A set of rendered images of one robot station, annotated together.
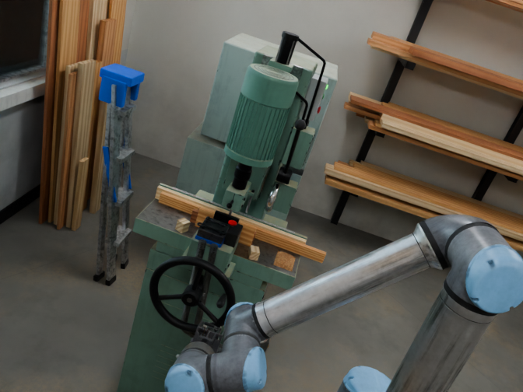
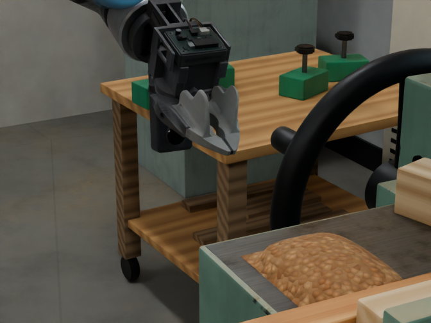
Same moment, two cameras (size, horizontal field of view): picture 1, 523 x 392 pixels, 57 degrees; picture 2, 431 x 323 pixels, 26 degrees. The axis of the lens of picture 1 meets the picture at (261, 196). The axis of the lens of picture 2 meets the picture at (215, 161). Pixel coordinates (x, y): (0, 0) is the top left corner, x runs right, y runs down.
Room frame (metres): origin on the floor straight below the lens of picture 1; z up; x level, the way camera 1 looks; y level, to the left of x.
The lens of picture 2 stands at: (1.88, -0.46, 1.17)
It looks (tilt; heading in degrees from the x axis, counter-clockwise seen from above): 21 degrees down; 150
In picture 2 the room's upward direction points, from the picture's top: straight up
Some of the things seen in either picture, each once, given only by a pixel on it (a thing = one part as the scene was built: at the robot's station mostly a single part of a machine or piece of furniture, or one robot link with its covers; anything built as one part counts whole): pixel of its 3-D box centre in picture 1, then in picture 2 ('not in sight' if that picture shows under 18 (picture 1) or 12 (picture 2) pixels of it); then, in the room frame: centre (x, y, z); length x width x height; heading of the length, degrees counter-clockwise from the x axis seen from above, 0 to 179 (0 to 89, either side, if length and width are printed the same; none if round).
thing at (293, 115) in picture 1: (260, 142); not in sight; (1.88, 0.07, 1.16); 0.22 x 0.22 x 0.72; 86
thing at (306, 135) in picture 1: (298, 146); not in sight; (1.79, -0.08, 1.23); 0.09 x 0.08 x 0.15; 176
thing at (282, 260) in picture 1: (285, 259); (332, 265); (1.48, -0.15, 0.91); 0.10 x 0.07 x 0.02; 177
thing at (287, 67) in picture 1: (283, 57); not in sight; (1.73, 0.08, 1.54); 0.08 x 0.08 x 0.17; 86
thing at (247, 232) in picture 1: (225, 226); not in sight; (1.52, 0.09, 0.94); 0.22 x 0.02 x 0.08; 86
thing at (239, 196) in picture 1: (236, 195); not in sight; (1.61, 0.09, 1.03); 0.14 x 0.07 x 0.09; 176
